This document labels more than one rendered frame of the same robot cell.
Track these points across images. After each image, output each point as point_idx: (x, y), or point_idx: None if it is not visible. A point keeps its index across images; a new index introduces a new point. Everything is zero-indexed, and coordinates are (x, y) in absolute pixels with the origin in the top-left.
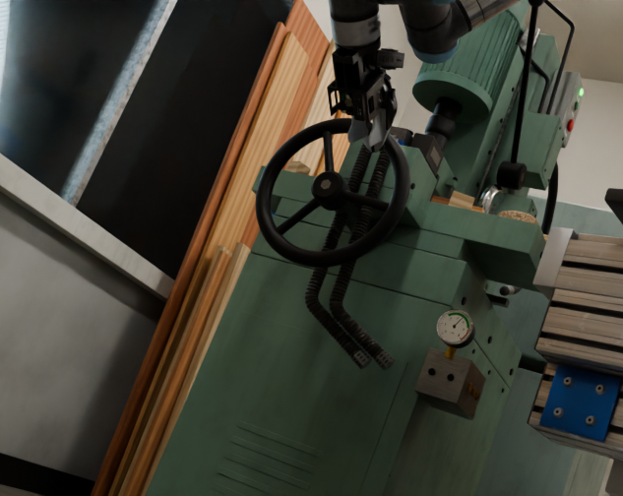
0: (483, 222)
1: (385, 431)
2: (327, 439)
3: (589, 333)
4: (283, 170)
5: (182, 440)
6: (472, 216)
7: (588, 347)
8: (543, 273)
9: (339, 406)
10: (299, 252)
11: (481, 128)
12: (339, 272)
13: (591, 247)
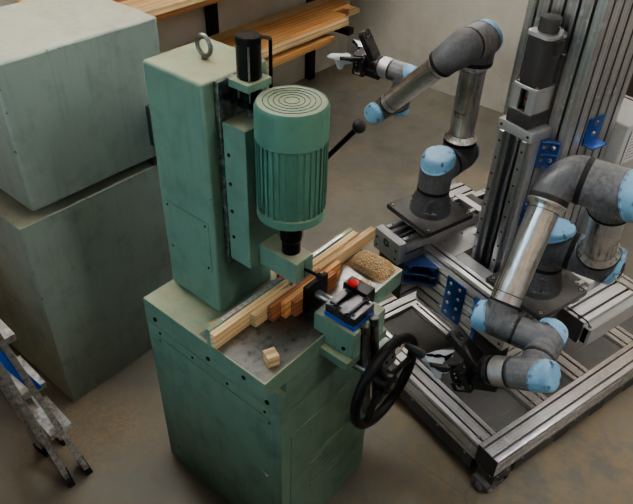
0: (383, 290)
1: None
2: (346, 417)
3: (519, 350)
4: (280, 372)
5: (288, 491)
6: (378, 292)
7: (519, 353)
8: (505, 345)
9: (347, 406)
10: (384, 414)
11: None
12: (376, 390)
13: None
